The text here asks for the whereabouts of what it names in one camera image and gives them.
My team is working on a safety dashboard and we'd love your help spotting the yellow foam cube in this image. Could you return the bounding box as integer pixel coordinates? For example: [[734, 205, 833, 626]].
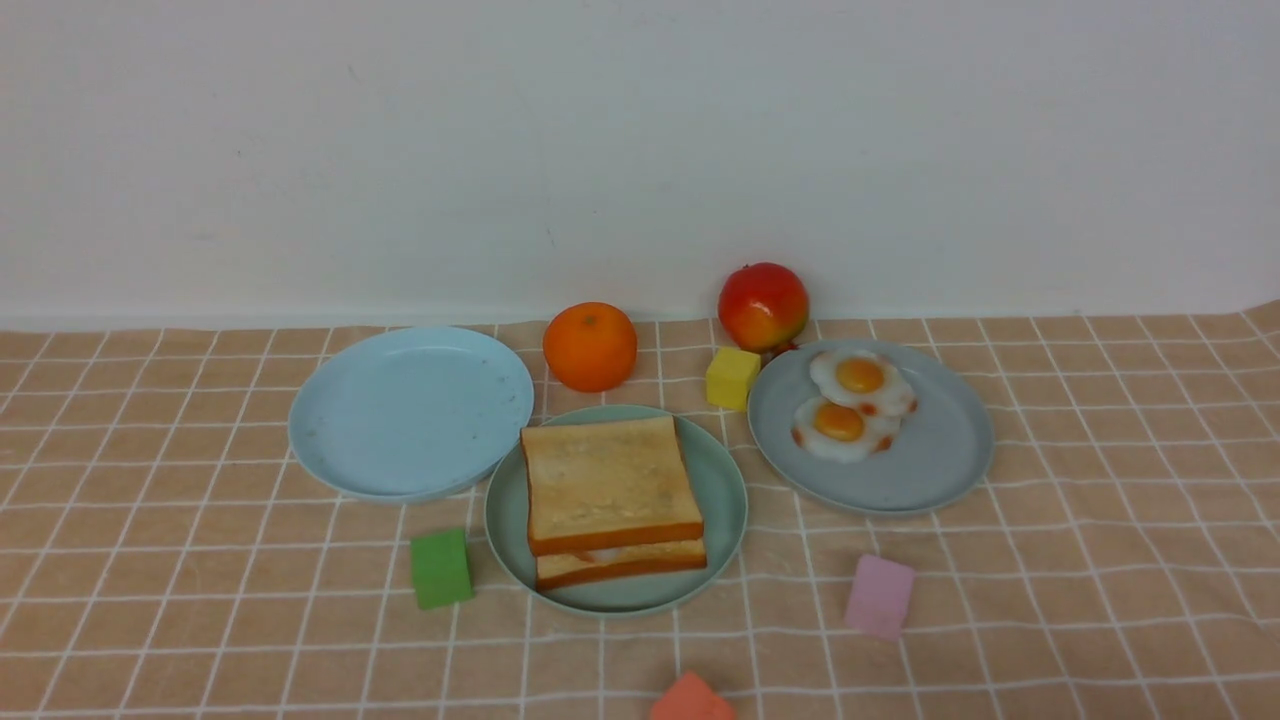
[[705, 347, 763, 413]]

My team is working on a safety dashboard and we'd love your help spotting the fried egg front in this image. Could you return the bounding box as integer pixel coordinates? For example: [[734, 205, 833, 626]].
[[791, 397, 902, 464]]

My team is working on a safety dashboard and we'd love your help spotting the green foam cube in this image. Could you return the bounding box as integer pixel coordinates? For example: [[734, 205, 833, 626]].
[[410, 527, 475, 610]]

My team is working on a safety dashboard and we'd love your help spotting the pink foam cube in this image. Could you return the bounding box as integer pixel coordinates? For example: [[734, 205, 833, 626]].
[[844, 553, 916, 642]]

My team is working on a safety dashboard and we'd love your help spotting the grey blue plate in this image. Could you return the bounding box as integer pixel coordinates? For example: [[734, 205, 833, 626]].
[[748, 340, 995, 516]]

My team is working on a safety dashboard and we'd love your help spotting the fried egg rear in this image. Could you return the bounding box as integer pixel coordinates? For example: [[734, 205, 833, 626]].
[[809, 348, 918, 418]]

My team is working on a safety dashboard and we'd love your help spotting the light blue plate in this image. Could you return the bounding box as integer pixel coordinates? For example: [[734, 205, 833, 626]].
[[287, 325, 535, 503]]

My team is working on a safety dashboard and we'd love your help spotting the red yellow apple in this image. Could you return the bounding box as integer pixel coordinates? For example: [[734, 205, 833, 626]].
[[717, 263, 810, 355]]

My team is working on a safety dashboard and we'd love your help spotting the orange fruit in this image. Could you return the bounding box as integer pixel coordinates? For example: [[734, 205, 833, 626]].
[[541, 302, 639, 393]]

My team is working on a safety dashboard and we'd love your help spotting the toast slice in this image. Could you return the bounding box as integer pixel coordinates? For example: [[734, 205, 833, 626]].
[[535, 539, 708, 592], [520, 415, 705, 557]]

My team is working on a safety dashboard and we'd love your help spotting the orange foam cube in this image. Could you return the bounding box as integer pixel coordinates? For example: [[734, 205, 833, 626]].
[[648, 673, 737, 720]]

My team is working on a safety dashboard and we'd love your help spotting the fried egg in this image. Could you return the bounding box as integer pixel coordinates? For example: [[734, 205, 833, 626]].
[[791, 397, 902, 464], [809, 348, 918, 418]]

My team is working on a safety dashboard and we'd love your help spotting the checkered beige tablecloth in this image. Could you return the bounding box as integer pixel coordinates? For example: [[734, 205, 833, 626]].
[[1, 304, 1279, 719]]

